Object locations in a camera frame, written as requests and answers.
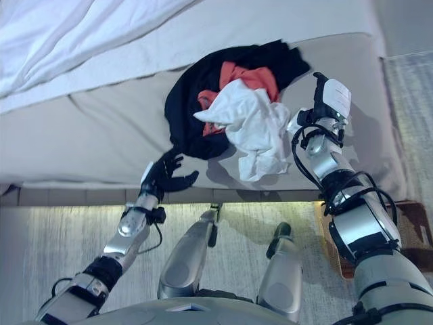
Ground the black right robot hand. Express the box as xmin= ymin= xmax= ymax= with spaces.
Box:
xmin=296 ymin=72 xmax=353 ymax=127

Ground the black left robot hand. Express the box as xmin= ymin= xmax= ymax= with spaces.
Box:
xmin=140 ymin=150 xmax=200 ymax=202

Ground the beige upholstered bed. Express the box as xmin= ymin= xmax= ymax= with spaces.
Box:
xmin=0 ymin=32 xmax=409 ymax=208

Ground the woven brown basket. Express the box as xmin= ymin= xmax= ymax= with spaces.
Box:
xmin=317 ymin=200 xmax=433 ymax=280

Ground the black garment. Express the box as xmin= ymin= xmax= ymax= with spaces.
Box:
xmin=164 ymin=39 xmax=311 ymax=160

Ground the white garment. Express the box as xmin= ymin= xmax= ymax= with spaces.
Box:
xmin=193 ymin=78 xmax=298 ymax=183

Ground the orange garment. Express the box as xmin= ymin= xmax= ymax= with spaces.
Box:
xmin=197 ymin=61 xmax=281 ymax=137

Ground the silver left robot leg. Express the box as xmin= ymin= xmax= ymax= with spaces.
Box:
xmin=158 ymin=202 xmax=224 ymax=300

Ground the silver robot leg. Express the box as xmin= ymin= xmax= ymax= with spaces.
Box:
xmin=158 ymin=202 xmax=224 ymax=300
xmin=256 ymin=222 xmax=304 ymax=323

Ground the light patterned rug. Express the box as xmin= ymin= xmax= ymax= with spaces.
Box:
xmin=381 ymin=51 xmax=433 ymax=204

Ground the grey robot torso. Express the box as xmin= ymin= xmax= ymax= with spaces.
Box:
xmin=83 ymin=289 xmax=295 ymax=325

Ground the silver right robot leg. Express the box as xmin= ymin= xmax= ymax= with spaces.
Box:
xmin=256 ymin=222 xmax=304 ymax=323

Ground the white duvet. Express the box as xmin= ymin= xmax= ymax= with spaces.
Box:
xmin=0 ymin=0 xmax=386 ymax=116

